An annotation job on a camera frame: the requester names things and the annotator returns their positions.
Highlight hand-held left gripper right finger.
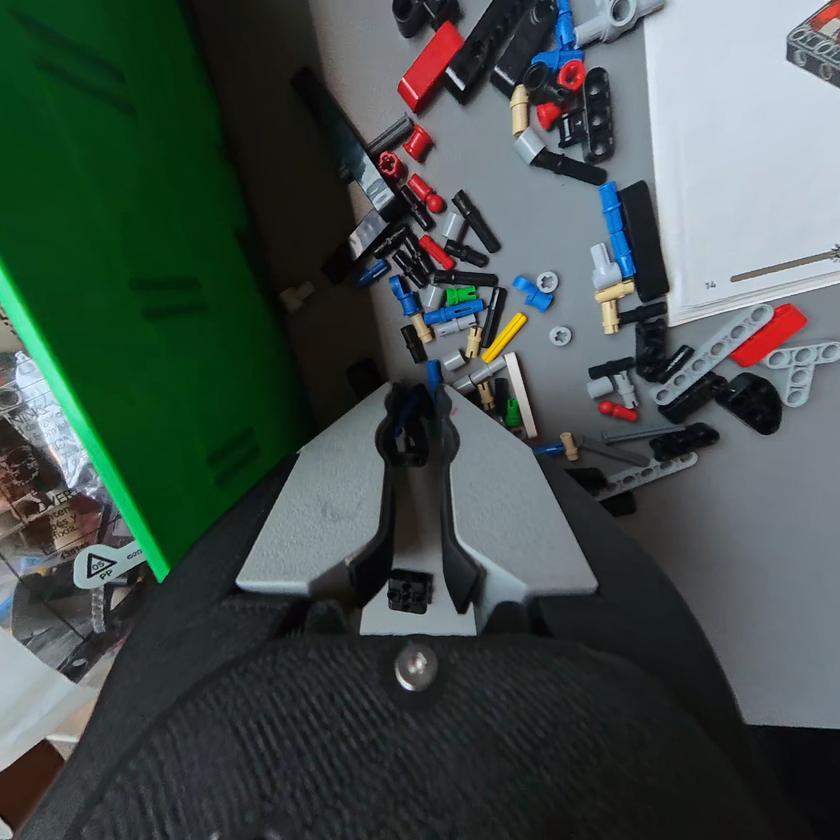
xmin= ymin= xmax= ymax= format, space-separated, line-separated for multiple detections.
xmin=438 ymin=382 xmax=599 ymax=616

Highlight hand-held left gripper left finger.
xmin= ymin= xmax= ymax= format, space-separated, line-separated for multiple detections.
xmin=235 ymin=381 xmax=396 ymax=609

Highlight small black lego connector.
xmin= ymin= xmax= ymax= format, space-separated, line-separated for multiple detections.
xmin=387 ymin=570 xmax=434 ymax=613

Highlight blue lego pin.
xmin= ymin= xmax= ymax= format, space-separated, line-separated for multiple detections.
xmin=392 ymin=388 xmax=421 ymax=439

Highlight pile of lego pieces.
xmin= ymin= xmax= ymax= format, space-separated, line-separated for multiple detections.
xmin=289 ymin=0 xmax=840 ymax=519

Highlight lego instruction booklet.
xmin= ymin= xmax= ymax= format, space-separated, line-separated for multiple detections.
xmin=643 ymin=0 xmax=840 ymax=327

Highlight crumpled clear plastic bags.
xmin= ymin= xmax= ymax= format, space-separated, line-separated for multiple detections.
xmin=0 ymin=308 xmax=161 ymax=775

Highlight green object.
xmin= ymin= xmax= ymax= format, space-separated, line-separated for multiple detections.
xmin=0 ymin=0 xmax=309 ymax=584

